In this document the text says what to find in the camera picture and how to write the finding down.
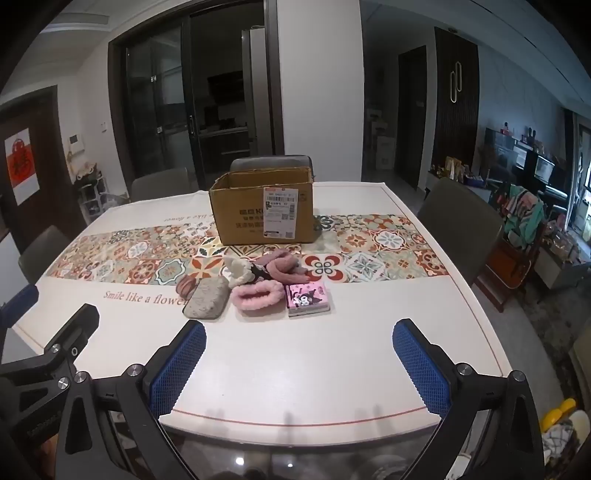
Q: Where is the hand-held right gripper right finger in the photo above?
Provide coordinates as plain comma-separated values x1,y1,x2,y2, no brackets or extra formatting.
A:
392,318,546,480

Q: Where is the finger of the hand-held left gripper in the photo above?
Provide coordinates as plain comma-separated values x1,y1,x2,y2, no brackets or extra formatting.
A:
0,284,38,326
0,304,100,402

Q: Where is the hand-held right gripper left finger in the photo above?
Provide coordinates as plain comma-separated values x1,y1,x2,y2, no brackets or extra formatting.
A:
54,320,207,480

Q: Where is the grey fabric pouch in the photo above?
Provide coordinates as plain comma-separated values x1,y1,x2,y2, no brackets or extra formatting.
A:
181,276,230,320

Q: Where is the brown hair tie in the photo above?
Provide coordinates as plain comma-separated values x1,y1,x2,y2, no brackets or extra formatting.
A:
178,275,204,298

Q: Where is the white fluffy scrunchie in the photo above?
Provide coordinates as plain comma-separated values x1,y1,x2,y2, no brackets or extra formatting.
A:
223,257,252,289

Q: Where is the pink cartoon tissue packet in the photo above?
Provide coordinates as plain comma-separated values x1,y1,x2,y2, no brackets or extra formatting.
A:
285,282,332,318

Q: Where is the mauve pink fleece cloth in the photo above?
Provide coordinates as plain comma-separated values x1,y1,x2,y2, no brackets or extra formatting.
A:
253,247,311,284

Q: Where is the brown cardboard box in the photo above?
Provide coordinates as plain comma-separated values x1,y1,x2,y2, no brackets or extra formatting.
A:
209,166,319,245

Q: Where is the grey leather dining chair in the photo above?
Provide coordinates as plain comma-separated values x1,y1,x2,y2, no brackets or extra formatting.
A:
417,176,505,287
130,167,192,203
229,154,315,183
18,225,72,284

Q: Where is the dark wooden entrance door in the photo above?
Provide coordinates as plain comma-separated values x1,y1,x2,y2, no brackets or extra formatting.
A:
0,85,88,259

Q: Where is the patterned tile print tablecloth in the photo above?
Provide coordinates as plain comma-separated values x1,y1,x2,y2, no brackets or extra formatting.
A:
11,181,513,428

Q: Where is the wooden chair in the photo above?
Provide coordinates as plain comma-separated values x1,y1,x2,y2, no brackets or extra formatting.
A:
475,194,548,315

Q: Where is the white shoe rack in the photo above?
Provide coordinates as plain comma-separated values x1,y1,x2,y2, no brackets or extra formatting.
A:
74,164,127,220

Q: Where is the red and white door poster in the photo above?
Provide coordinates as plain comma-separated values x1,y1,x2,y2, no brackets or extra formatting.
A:
4,127,40,206

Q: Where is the yellow plastic item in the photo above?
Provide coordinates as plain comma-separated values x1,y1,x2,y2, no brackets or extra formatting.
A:
540,398,578,428

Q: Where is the checked cloth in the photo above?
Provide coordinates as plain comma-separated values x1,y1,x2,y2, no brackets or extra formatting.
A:
542,422,579,467

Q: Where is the pile of colourful clothes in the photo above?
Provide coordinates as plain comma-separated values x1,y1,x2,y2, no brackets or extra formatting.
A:
501,185,546,245

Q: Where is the stack of white hallway boxes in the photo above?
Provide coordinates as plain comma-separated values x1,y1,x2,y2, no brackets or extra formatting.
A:
365,108,395,171

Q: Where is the dark framed sliding glass door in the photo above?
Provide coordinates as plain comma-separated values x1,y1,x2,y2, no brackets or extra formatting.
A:
108,0,283,204

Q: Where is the black upright piano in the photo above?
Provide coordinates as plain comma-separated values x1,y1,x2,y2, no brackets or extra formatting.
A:
482,127,570,200

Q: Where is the living room window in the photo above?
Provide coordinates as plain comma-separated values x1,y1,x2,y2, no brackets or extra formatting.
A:
566,108,591,236

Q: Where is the dark interior door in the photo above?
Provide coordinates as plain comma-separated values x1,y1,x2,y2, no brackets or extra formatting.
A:
398,45,428,190

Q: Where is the black kitchen range hood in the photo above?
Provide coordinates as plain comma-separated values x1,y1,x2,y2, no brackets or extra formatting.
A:
208,71,245,103

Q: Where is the dark slatted wall panel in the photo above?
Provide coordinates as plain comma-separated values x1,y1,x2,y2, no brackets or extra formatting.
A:
434,27,481,185

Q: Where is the looped metal wall light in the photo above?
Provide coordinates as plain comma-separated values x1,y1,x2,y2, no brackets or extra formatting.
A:
450,62,464,104

